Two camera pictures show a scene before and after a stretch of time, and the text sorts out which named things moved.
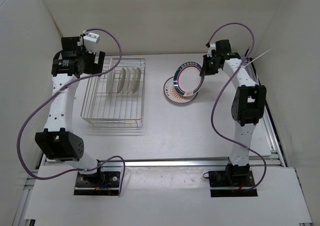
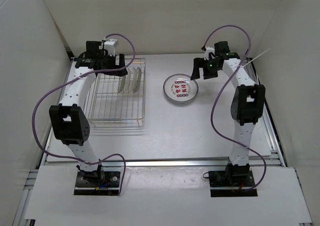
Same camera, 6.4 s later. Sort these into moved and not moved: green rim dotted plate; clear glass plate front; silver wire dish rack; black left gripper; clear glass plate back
Moved: black left gripper; green rim dotted plate
Not moved: silver wire dish rack; clear glass plate back; clear glass plate front
